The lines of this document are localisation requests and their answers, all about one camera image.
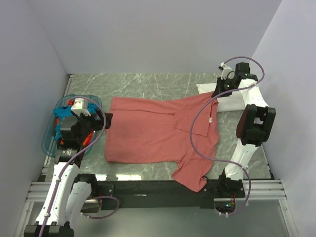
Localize teal plastic basket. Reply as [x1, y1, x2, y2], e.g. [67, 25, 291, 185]
[41, 94, 102, 157]

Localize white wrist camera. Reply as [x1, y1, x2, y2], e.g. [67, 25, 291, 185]
[218, 62, 234, 79]
[71, 98, 91, 116]

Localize blue t shirt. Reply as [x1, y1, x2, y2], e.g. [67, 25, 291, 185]
[53, 103, 98, 141]

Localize salmon pink t shirt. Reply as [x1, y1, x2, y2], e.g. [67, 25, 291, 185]
[105, 92, 220, 192]

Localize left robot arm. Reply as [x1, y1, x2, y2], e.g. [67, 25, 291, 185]
[23, 110, 113, 237]

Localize purple cable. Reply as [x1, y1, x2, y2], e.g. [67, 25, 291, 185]
[190, 56, 266, 217]
[38, 96, 120, 237]

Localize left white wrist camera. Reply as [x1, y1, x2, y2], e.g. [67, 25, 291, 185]
[71, 98, 91, 116]

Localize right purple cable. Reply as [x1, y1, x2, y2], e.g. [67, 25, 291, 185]
[190, 56, 266, 217]

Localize orange t shirt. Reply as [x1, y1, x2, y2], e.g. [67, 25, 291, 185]
[58, 116, 94, 147]

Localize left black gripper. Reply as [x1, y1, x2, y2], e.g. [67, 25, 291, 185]
[73, 107, 112, 143]

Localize black base beam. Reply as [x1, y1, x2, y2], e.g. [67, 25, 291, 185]
[98, 180, 245, 210]

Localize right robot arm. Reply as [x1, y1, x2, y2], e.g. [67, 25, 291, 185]
[214, 62, 276, 197]

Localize folded white t shirt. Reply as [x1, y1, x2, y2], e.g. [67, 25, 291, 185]
[196, 83, 246, 113]

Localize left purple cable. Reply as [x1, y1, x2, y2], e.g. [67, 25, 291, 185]
[38, 96, 120, 237]

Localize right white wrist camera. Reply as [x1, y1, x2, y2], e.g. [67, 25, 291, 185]
[218, 62, 234, 79]

